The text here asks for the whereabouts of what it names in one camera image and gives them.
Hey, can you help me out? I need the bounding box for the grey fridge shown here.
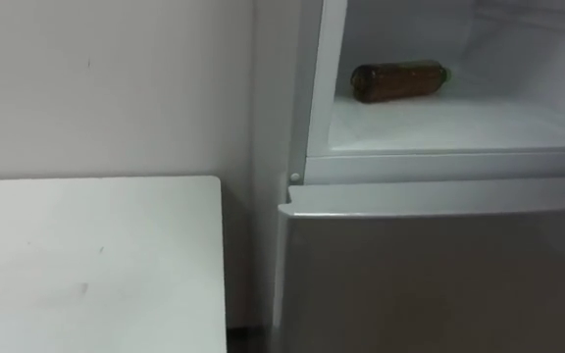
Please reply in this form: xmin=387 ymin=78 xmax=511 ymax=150
xmin=248 ymin=0 xmax=565 ymax=353

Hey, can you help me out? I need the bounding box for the brown drink bottle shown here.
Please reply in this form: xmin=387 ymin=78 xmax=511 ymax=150
xmin=349 ymin=59 xmax=453 ymax=105

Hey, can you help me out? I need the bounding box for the white cabinet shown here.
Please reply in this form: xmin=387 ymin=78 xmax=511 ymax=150
xmin=0 ymin=175 xmax=229 ymax=353

